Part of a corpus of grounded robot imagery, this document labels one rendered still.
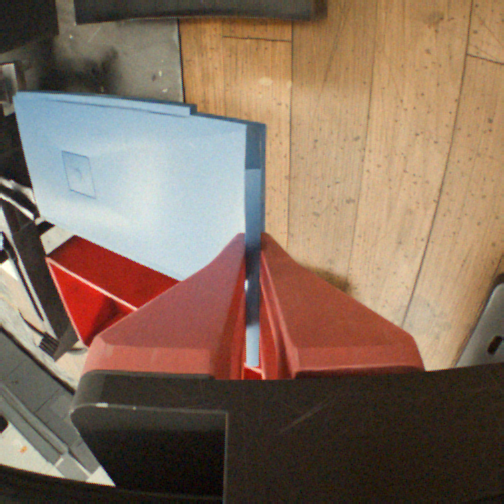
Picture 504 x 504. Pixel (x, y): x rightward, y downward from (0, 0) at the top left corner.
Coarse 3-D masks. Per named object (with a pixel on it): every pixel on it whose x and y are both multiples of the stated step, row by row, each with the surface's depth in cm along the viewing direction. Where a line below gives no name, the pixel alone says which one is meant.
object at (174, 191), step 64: (64, 128) 16; (128, 128) 14; (192, 128) 13; (256, 128) 11; (64, 192) 18; (128, 192) 16; (192, 192) 14; (256, 192) 9; (192, 256) 16; (256, 256) 11; (256, 320) 12
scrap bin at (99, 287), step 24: (72, 240) 34; (48, 264) 33; (72, 264) 32; (96, 264) 32; (120, 264) 32; (72, 288) 36; (96, 288) 30; (120, 288) 30; (144, 288) 29; (168, 288) 29; (72, 312) 37; (96, 312) 40; (120, 312) 43
